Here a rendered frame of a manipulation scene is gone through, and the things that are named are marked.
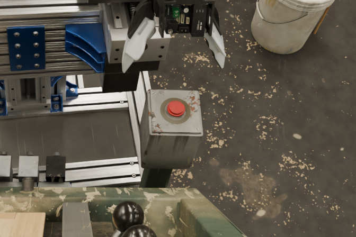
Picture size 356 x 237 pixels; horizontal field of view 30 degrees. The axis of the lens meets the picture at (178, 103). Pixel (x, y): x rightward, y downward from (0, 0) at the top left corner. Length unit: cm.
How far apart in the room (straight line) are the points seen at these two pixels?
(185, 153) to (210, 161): 97
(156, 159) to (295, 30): 131
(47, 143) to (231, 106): 79
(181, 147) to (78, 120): 83
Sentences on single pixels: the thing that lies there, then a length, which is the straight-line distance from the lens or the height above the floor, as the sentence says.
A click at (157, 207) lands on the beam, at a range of 140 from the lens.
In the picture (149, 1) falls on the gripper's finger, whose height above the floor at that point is 146.
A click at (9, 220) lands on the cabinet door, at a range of 133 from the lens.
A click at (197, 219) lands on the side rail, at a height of 106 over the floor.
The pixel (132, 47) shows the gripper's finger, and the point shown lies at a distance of 96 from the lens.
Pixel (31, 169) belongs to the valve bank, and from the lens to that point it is 157.
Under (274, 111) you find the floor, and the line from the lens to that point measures 267.
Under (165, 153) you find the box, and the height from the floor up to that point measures 84.
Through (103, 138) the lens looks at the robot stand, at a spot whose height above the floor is 21.
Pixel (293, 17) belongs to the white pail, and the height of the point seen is 26.
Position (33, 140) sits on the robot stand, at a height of 21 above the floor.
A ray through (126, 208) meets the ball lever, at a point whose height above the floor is 145.
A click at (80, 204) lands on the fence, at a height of 92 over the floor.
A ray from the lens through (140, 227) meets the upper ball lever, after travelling 68.
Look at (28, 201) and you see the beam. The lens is 138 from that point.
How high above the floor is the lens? 217
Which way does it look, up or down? 57 degrees down
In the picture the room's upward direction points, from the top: 17 degrees clockwise
